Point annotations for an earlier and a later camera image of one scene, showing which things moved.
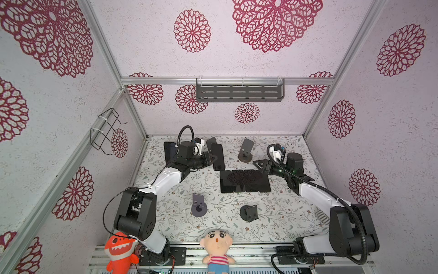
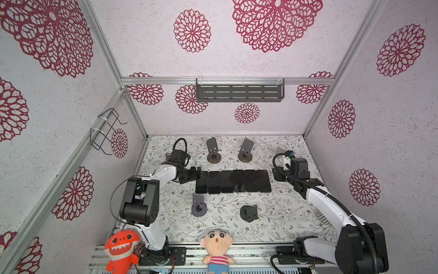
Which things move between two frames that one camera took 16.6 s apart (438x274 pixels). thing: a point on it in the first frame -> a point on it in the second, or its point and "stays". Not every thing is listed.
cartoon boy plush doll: x=217 y=241 stays
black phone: x=238 y=180 stays
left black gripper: x=206 y=155 -> x=194 y=176
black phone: x=251 y=181 stays
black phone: x=226 y=181 stays
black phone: x=217 y=150 -> x=214 y=182
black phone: x=170 y=149 -> x=202 y=184
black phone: x=263 y=182 stays
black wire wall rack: x=101 y=134 stays
